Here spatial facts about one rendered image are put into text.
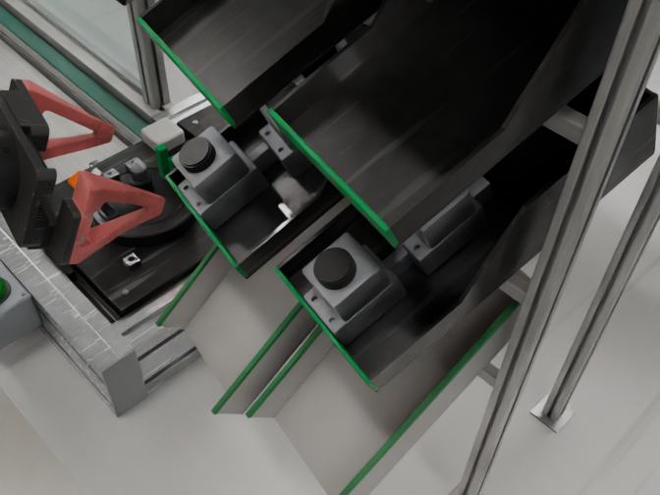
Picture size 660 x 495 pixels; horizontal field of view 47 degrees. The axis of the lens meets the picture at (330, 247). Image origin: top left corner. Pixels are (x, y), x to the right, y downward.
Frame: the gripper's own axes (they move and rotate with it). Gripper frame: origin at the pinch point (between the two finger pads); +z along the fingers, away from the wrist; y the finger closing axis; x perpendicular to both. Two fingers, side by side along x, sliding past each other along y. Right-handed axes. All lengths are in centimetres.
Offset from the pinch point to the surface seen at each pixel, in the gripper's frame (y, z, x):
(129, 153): 38, 23, 24
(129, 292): 14.3, 13.8, 28.0
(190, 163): -0.3, 5.3, -0.7
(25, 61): 75, 22, 31
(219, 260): 4.6, 16.5, 15.1
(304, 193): -4.7, 14.4, -0.6
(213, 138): 1.2, 7.8, -2.1
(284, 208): -4.5, 13.0, 1.1
